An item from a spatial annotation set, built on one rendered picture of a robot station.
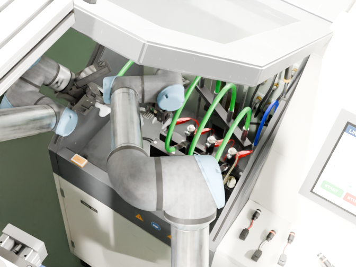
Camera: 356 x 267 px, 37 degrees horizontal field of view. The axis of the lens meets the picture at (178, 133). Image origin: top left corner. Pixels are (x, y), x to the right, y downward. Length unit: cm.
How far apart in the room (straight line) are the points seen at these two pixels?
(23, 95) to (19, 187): 154
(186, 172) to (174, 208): 8
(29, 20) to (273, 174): 111
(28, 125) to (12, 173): 174
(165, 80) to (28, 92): 38
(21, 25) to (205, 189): 54
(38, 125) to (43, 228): 154
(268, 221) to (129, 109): 70
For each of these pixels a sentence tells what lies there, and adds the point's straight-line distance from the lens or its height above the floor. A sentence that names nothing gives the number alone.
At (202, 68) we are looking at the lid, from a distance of 84.
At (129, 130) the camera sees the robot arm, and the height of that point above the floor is 153.
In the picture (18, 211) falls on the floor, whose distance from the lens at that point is 292.
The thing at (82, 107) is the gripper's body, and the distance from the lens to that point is 162.
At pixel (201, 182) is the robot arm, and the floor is 159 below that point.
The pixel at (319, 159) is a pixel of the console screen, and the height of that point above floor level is 126.
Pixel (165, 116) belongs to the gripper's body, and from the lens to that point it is 164.
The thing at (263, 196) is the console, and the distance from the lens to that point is 177.
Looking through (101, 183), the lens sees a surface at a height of 94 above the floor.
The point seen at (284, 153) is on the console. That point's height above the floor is 122.
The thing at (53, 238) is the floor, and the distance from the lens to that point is 282.
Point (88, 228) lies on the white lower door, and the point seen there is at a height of 49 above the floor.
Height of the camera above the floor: 251
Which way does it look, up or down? 53 degrees down
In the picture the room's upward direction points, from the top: 7 degrees clockwise
